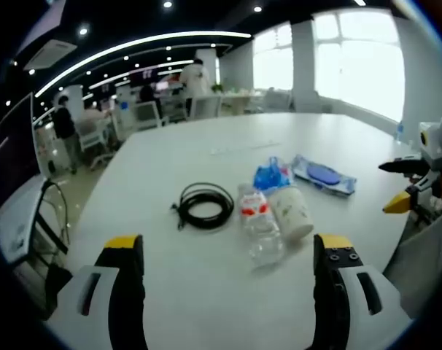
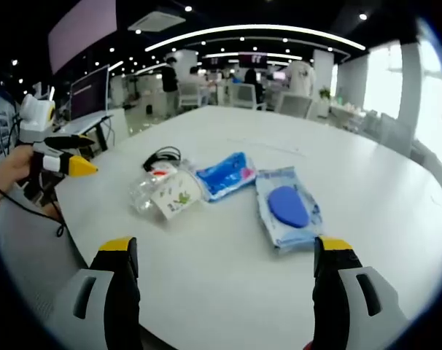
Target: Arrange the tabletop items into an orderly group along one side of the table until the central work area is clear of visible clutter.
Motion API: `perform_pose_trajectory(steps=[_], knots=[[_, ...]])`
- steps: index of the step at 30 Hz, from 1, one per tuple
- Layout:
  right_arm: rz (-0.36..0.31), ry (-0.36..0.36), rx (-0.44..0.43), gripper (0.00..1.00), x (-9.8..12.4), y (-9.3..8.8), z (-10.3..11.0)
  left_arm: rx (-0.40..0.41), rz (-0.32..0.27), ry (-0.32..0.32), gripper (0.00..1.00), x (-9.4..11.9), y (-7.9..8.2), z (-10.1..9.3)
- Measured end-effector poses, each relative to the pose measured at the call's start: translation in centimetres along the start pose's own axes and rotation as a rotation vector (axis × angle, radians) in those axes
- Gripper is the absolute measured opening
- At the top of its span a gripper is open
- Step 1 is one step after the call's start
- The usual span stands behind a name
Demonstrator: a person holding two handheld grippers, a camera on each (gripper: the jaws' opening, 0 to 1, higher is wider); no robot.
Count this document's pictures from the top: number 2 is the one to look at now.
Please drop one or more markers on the computer monitor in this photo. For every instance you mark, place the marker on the computer monitor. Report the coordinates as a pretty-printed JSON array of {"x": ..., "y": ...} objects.
[{"x": 89, "y": 93}]

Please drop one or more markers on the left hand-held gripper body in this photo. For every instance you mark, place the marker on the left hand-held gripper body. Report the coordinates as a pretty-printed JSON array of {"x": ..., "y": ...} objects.
[{"x": 35, "y": 118}]

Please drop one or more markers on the laptop stand desk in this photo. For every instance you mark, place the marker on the laptop stand desk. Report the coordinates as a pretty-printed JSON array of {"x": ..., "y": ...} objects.
[{"x": 84, "y": 125}]

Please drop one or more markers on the blue plastic packet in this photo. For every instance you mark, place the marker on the blue plastic packet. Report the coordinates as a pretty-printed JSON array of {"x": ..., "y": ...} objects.
[{"x": 226, "y": 176}]

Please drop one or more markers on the white office chair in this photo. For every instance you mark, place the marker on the white office chair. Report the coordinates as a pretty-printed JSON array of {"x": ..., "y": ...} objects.
[
  {"x": 295, "y": 105},
  {"x": 244, "y": 95}
]

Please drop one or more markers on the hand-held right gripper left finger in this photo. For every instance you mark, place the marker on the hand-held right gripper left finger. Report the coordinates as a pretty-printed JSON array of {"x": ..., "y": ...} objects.
[{"x": 108, "y": 291}]

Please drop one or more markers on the person's left hand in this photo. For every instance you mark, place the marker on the person's left hand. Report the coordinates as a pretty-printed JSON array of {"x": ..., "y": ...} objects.
[{"x": 13, "y": 166}]

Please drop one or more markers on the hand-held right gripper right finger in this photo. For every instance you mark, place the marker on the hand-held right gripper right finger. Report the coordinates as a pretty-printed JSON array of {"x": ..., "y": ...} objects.
[{"x": 343, "y": 291}]

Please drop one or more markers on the red object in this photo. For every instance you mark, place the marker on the red object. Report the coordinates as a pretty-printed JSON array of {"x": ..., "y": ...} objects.
[{"x": 308, "y": 346}]

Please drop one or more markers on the potted green plant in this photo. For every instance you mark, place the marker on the potted green plant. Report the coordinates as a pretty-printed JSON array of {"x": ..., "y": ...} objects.
[{"x": 325, "y": 94}]

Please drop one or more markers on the wet wipes pack blue lid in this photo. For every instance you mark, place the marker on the wet wipes pack blue lid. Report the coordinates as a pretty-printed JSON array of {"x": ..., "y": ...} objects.
[{"x": 288, "y": 206}]

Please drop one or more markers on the white table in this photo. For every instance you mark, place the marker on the white table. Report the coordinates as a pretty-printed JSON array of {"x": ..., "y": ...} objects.
[{"x": 243, "y": 237}]

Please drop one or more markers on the large wall screen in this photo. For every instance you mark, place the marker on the large wall screen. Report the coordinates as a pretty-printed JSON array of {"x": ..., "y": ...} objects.
[{"x": 83, "y": 33}]

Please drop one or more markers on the clear plastic bag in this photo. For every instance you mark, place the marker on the clear plastic bag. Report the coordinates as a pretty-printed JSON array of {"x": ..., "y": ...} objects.
[{"x": 148, "y": 189}]

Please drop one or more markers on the ceiling air conditioner unit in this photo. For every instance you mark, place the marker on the ceiling air conditioner unit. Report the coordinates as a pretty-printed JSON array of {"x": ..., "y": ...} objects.
[{"x": 157, "y": 20}]

